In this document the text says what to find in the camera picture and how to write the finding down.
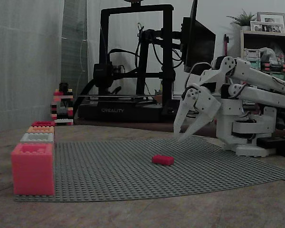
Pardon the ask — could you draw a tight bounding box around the white hollow Lego block tower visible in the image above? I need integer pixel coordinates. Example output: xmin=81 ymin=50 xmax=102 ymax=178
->
xmin=20 ymin=132 xmax=55 ymax=144

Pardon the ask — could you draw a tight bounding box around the small white picture frame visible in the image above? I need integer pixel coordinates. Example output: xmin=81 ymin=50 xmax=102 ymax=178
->
xmin=250 ymin=20 xmax=285 ymax=33

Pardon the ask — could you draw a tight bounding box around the pink hollow Lego block tower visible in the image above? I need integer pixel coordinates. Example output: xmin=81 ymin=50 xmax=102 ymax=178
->
xmin=10 ymin=143 xmax=56 ymax=197

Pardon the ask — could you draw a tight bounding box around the green potted plant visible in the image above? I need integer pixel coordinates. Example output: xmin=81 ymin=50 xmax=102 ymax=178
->
xmin=227 ymin=9 xmax=257 ymax=31

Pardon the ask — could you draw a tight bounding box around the green grid cutting mat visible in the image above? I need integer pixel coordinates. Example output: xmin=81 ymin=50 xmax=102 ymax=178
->
xmin=61 ymin=0 xmax=89 ymax=119

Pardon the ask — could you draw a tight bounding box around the large white picture frame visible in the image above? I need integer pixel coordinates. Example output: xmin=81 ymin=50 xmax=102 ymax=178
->
xmin=256 ymin=11 xmax=285 ymax=33

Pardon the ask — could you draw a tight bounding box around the multicolour Lego tower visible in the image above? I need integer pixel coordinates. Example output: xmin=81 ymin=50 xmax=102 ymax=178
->
xmin=50 ymin=82 xmax=74 ymax=126

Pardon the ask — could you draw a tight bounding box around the red Lego brick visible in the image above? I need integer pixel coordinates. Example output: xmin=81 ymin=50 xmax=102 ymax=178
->
xmin=152 ymin=154 xmax=175 ymax=166

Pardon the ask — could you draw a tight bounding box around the black power strip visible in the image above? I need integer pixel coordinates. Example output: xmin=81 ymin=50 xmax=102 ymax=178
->
xmin=256 ymin=135 xmax=285 ymax=151

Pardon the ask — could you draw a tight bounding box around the red Lego block tower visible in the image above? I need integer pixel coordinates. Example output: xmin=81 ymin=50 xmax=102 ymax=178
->
xmin=31 ymin=121 xmax=56 ymax=128

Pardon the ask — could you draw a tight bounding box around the grey Lego baseplate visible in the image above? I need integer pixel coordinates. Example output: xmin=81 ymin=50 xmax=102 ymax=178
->
xmin=13 ymin=135 xmax=285 ymax=202

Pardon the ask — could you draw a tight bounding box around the orange Lego block tower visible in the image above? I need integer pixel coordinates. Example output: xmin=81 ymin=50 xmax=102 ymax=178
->
xmin=26 ymin=126 xmax=56 ymax=134

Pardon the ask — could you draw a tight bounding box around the clear plastic bag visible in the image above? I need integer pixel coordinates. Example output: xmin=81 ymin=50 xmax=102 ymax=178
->
xmin=258 ymin=47 xmax=285 ymax=65

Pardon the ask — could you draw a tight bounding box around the black computer monitor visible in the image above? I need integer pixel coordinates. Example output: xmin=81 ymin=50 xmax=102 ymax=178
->
xmin=182 ymin=0 xmax=216 ymax=74

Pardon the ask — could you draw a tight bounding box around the wooden shelf unit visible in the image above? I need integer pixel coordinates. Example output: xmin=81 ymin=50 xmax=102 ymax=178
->
xmin=239 ymin=30 xmax=285 ymax=105

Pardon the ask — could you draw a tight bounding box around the black Creality 3D printer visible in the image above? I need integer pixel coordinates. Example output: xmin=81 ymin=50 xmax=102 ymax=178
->
xmin=77 ymin=0 xmax=186 ymax=123

